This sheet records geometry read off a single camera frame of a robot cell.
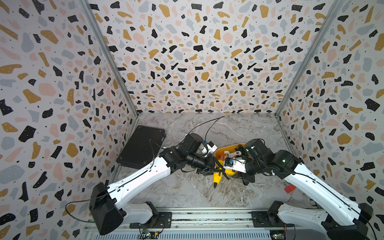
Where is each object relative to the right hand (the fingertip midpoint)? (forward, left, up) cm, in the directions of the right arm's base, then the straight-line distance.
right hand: (233, 170), depth 69 cm
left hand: (-4, +5, +6) cm, 9 cm away
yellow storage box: (+21, -2, -15) cm, 26 cm away
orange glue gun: (+18, +3, -18) cm, 26 cm away
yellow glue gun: (-6, +8, +7) cm, 12 cm away
